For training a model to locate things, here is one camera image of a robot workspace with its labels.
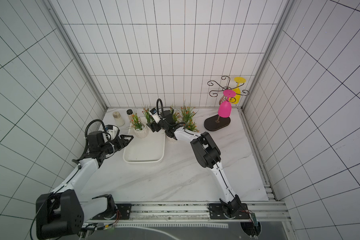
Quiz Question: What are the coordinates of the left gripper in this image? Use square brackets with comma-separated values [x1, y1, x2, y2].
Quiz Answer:
[100, 134, 134, 155]

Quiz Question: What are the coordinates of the potted gypsophila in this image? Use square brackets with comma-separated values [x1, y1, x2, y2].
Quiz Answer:
[131, 114, 148, 139]
[143, 107, 155, 124]
[170, 108, 180, 124]
[181, 106, 199, 133]

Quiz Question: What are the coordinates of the white storage tray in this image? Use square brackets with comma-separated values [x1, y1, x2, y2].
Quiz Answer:
[123, 128, 166, 164]

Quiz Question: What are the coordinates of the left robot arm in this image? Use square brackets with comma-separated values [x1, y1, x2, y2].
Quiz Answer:
[31, 129, 134, 240]

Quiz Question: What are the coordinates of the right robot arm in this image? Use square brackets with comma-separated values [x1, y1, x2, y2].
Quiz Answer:
[148, 108, 251, 219]

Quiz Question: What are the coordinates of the beige cap white bottle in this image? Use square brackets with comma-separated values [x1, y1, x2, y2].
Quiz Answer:
[113, 111, 125, 127]

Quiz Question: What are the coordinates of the black cap spice bottle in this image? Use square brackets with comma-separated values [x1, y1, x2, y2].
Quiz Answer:
[127, 109, 134, 123]

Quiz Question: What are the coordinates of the magenta wine glass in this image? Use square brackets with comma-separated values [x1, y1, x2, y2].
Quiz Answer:
[218, 90, 237, 118]

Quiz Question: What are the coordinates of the yellow wine glass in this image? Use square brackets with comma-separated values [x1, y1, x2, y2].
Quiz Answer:
[230, 77, 246, 104]

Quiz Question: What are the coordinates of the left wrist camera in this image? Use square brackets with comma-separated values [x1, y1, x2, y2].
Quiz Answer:
[105, 125, 120, 140]

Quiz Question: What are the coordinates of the black wire glass rack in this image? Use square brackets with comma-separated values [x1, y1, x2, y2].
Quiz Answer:
[204, 76, 250, 132]

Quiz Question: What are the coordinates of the aluminium mounting rail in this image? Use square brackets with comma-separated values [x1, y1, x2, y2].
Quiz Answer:
[88, 202, 292, 223]

